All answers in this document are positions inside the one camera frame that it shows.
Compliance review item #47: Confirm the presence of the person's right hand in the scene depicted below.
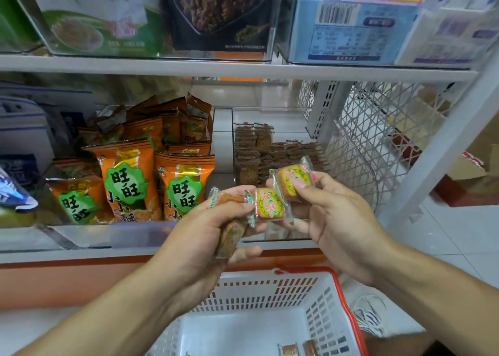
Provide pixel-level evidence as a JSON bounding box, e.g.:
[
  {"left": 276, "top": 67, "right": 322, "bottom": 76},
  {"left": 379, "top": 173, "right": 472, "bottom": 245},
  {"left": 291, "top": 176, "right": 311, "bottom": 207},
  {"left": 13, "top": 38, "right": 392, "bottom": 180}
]
[{"left": 265, "top": 171, "right": 400, "bottom": 286}]

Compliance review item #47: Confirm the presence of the person's left hand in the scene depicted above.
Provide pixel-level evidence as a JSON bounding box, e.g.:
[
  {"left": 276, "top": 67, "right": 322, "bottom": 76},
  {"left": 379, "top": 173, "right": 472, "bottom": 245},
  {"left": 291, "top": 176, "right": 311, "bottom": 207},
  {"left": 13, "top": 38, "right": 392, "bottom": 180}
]
[{"left": 152, "top": 198, "right": 268, "bottom": 314}]

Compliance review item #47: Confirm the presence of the bundle of snack packets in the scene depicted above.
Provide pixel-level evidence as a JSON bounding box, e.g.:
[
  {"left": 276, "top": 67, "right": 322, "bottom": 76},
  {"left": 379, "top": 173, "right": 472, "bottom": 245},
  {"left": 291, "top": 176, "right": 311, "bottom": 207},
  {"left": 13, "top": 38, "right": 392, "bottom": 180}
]
[
  {"left": 269, "top": 157, "right": 317, "bottom": 202},
  {"left": 209, "top": 187, "right": 288, "bottom": 261}
]

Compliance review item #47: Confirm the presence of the white basket with red rim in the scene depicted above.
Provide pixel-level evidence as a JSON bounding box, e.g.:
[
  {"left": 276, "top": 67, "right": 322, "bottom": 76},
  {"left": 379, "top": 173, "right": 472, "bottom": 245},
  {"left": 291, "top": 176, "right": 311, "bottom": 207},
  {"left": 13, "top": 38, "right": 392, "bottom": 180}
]
[{"left": 147, "top": 268, "right": 369, "bottom": 356}]

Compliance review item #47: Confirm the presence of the row of small snack packets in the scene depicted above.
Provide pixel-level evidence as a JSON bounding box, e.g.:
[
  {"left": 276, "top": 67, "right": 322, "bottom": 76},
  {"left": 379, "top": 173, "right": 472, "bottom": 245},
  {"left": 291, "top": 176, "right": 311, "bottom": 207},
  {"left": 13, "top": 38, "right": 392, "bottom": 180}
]
[{"left": 234, "top": 123, "right": 329, "bottom": 188}]

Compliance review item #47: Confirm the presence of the pile of small snack packets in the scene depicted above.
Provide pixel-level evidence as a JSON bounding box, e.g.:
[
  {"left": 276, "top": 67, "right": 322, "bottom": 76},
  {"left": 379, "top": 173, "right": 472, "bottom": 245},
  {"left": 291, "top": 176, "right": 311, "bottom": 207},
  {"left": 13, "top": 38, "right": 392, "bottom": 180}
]
[{"left": 279, "top": 338, "right": 319, "bottom": 356}]

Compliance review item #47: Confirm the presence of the white metal shelf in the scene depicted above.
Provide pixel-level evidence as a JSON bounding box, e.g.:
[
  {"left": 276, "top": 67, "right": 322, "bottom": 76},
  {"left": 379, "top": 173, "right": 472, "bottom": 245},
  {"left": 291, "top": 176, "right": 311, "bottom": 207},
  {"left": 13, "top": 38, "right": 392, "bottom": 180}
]
[{"left": 0, "top": 0, "right": 499, "bottom": 263}]

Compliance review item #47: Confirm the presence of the person's right shoe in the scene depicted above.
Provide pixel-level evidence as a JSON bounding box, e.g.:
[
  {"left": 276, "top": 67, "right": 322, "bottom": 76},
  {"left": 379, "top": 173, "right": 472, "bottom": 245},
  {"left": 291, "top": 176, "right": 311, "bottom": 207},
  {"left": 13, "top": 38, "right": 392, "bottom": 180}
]
[{"left": 351, "top": 290, "right": 392, "bottom": 339}]

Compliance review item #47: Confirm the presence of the clear plastic shelf front guard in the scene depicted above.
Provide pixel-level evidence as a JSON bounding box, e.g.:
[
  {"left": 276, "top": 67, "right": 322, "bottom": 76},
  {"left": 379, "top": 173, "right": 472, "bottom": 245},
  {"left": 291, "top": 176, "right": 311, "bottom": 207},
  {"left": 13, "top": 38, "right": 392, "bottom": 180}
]
[{"left": 0, "top": 221, "right": 188, "bottom": 252}]

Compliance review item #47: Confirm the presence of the orange shelf base panel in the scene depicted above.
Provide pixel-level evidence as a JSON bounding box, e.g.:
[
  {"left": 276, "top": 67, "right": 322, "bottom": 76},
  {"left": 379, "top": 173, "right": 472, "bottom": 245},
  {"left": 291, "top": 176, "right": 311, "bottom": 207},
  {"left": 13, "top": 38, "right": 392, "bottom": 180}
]
[{"left": 0, "top": 249, "right": 329, "bottom": 310}]

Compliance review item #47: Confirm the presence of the group of orange snack bags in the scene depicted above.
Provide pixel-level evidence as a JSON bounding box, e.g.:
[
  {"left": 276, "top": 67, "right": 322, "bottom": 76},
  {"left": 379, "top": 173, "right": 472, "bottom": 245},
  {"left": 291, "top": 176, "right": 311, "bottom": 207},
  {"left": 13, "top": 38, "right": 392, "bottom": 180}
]
[{"left": 45, "top": 95, "right": 217, "bottom": 224}]

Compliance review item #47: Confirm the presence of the white perforated side panel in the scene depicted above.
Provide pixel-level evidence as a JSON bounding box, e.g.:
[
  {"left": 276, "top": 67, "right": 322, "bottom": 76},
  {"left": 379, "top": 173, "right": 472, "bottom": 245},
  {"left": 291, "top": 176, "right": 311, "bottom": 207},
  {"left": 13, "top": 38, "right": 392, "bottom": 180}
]
[{"left": 298, "top": 79, "right": 469, "bottom": 213}]

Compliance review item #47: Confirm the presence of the brown cardboard box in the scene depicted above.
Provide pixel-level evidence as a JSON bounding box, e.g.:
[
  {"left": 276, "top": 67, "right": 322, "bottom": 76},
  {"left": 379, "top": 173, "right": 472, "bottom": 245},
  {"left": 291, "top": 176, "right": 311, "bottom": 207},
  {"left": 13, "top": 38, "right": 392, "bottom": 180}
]
[{"left": 437, "top": 114, "right": 499, "bottom": 207}]

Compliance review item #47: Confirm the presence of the blue white snack bag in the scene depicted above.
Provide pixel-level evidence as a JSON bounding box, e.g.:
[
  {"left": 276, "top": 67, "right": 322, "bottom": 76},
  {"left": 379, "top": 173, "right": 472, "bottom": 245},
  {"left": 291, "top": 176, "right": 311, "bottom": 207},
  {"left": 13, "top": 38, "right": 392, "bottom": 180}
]
[{"left": 0, "top": 167, "right": 38, "bottom": 213}]

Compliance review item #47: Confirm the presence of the blue product box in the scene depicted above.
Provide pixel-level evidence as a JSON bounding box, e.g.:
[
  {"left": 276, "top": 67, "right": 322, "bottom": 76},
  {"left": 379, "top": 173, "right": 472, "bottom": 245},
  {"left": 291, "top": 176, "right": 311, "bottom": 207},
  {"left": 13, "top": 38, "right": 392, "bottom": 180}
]
[{"left": 281, "top": 0, "right": 426, "bottom": 65}]

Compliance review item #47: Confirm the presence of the black product box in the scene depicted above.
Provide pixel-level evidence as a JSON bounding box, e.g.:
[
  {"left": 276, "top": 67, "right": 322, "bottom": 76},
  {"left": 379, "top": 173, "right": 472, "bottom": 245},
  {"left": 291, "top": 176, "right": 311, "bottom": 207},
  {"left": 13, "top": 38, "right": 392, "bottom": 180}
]
[{"left": 162, "top": 0, "right": 278, "bottom": 61}]

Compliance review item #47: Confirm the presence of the green white product box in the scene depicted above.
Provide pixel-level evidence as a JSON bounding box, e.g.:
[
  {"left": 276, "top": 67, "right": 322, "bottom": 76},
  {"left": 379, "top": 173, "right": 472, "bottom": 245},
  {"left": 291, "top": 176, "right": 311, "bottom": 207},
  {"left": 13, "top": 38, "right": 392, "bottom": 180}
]
[{"left": 11, "top": 0, "right": 165, "bottom": 57}]

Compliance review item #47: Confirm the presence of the dark green product bag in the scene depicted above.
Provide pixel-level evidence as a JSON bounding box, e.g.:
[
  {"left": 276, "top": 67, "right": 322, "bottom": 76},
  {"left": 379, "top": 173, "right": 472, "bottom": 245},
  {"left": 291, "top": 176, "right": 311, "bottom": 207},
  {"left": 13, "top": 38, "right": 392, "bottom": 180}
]
[{"left": 0, "top": 0, "right": 42, "bottom": 53}]

